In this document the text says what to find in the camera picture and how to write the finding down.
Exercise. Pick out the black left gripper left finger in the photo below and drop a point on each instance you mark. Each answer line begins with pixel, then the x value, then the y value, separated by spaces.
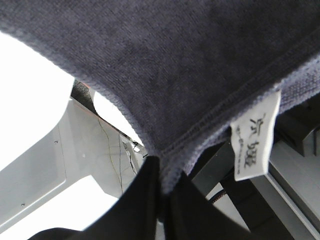
pixel 132 217

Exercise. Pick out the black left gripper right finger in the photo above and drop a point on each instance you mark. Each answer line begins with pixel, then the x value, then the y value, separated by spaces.
pixel 190 216

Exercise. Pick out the dark navy towel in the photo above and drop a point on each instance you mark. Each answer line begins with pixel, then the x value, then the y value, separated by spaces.
pixel 180 71

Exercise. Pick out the white towel care label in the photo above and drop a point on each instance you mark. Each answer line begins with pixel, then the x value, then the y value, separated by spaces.
pixel 252 137

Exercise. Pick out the grey metal frame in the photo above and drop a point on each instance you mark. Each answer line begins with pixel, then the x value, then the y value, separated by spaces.
pixel 80 145

